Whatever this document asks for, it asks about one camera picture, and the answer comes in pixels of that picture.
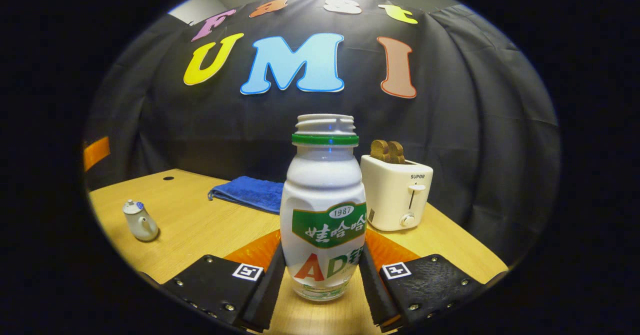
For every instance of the black backdrop cloth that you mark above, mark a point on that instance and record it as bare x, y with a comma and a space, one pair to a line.
225, 125

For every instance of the white toaster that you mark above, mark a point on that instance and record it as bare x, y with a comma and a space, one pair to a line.
390, 195

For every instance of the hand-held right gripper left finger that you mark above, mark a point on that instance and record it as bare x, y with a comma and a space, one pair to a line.
265, 295

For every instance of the brown bread slice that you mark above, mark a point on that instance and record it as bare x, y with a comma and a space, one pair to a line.
397, 153
379, 151

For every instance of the blue folded towel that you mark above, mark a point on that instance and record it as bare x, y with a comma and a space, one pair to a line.
245, 192

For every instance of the white plastic water bottle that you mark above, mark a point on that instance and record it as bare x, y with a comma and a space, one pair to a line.
322, 190

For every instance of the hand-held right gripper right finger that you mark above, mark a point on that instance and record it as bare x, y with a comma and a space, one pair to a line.
375, 295

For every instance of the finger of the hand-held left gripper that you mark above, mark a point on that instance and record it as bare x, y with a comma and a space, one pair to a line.
96, 153

